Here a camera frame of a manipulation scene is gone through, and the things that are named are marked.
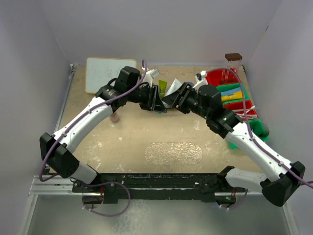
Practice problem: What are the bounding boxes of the yellow toothpaste tube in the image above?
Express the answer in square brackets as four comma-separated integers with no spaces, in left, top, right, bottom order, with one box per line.
[221,91,243,102]

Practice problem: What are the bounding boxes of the white grey toothpaste tube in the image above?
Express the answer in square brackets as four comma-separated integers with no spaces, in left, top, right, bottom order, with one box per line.
[165,78,182,96]

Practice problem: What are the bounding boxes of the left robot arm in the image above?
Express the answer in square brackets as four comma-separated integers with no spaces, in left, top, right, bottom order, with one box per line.
[40,66,167,192]

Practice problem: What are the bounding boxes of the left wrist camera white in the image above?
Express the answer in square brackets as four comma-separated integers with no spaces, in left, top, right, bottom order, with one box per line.
[142,69,160,87]

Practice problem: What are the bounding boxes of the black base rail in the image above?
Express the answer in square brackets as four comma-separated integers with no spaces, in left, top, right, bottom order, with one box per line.
[72,173,245,204]

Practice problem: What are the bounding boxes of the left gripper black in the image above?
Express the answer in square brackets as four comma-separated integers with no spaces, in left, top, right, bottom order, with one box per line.
[126,84,166,112]

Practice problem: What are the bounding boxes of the green bin cups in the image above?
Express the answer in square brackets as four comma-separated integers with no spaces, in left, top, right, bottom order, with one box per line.
[228,118,270,150]

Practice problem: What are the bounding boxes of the clear jar brown lid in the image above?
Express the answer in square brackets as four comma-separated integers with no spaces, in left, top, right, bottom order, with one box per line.
[222,52,243,84]

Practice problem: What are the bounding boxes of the pink cap bottle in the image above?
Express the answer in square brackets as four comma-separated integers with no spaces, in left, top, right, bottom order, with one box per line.
[110,113,120,123]

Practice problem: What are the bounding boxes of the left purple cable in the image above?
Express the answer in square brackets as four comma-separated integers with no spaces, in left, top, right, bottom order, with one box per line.
[39,59,149,182]

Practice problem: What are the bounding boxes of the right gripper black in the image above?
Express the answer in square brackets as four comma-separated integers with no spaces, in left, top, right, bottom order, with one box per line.
[162,82,210,119]

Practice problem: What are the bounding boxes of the small whiteboard wooden frame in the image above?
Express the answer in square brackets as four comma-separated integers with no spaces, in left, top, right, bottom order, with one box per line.
[85,57,137,94]

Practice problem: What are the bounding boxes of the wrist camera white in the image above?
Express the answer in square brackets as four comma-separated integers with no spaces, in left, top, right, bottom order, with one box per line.
[195,70,208,85]
[142,69,160,87]

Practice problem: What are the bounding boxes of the textured clear oval mat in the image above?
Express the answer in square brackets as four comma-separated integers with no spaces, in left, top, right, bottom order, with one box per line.
[145,142,203,165]

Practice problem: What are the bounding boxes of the white toothbrush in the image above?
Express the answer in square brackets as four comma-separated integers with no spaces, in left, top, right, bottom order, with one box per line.
[233,106,258,121]

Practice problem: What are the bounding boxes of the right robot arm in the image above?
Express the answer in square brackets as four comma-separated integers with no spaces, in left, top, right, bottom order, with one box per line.
[162,83,305,207]

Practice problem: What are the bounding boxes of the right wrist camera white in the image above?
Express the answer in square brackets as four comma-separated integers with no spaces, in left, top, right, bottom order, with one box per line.
[195,70,208,85]

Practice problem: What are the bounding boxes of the red bin far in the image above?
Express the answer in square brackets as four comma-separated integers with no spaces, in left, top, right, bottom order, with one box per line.
[206,69,238,87]

